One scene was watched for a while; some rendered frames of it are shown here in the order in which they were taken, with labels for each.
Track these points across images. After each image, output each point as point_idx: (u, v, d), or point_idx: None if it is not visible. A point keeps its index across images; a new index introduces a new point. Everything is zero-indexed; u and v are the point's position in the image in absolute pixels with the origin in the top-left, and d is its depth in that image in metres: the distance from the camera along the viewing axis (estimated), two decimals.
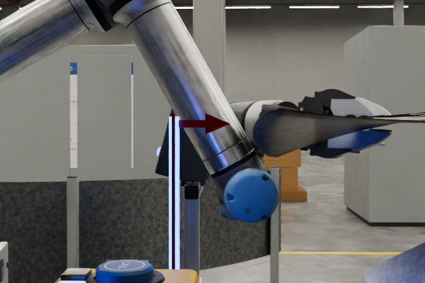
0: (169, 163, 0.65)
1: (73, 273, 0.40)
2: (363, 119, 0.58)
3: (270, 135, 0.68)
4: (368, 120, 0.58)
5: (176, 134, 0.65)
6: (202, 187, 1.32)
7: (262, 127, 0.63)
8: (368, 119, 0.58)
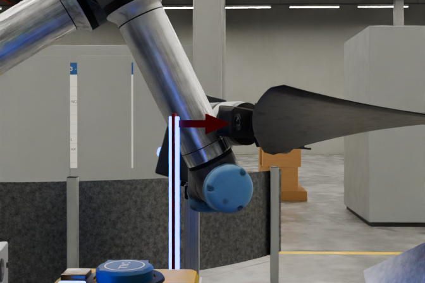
0: (169, 163, 0.65)
1: (73, 273, 0.40)
2: (364, 105, 0.58)
3: (269, 124, 0.68)
4: (369, 108, 0.58)
5: (176, 134, 0.65)
6: None
7: (262, 110, 0.63)
8: (369, 106, 0.58)
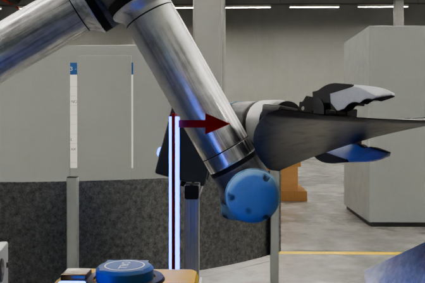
0: (169, 163, 0.65)
1: (73, 273, 0.40)
2: None
3: None
4: None
5: (176, 134, 0.65)
6: (202, 187, 1.32)
7: None
8: None
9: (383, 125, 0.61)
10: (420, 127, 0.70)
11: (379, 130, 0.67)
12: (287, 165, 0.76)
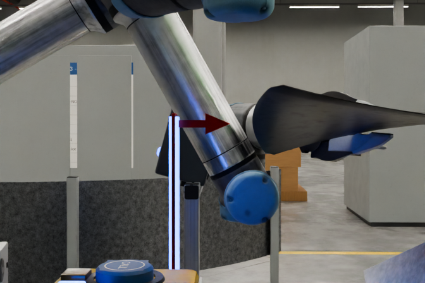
0: (169, 163, 0.65)
1: (73, 273, 0.40)
2: None
3: None
4: None
5: (176, 134, 0.65)
6: (202, 187, 1.32)
7: None
8: None
9: (383, 115, 0.61)
10: (419, 124, 0.70)
11: (378, 122, 0.67)
12: (283, 149, 0.76)
